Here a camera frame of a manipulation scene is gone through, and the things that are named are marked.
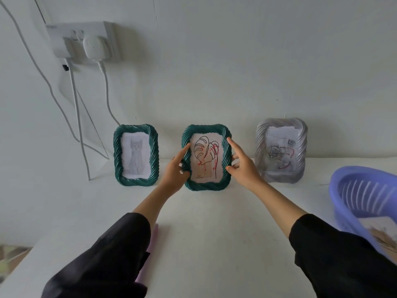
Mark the person's left hand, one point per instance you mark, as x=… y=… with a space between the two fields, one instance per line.
x=172 y=176

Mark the person's right hand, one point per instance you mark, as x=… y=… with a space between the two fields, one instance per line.
x=246 y=172

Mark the person's right thumb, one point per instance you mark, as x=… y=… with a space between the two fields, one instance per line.
x=232 y=169

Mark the person's left thumb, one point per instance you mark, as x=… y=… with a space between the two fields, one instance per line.
x=184 y=173

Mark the green frame with leaf drawing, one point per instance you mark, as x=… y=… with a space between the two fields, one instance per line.
x=207 y=158

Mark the person's left forearm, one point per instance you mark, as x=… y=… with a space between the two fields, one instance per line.
x=124 y=242

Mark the person's right forearm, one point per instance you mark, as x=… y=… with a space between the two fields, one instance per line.
x=313 y=242

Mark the pink flat sheet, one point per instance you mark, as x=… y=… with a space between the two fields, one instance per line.
x=149 y=254

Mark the purple plastic basket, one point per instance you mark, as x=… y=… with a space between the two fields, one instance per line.
x=359 y=195

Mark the white charger plug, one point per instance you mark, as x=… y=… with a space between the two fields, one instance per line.
x=96 y=48

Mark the white picture card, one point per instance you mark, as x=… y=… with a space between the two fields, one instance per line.
x=383 y=232

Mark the silver frame with rose drawing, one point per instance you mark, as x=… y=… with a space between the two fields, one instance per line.
x=280 y=150

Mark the green frame with cat drawing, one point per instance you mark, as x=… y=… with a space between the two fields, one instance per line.
x=135 y=155

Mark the white wall socket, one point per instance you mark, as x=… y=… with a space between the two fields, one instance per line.
x=66 y=35

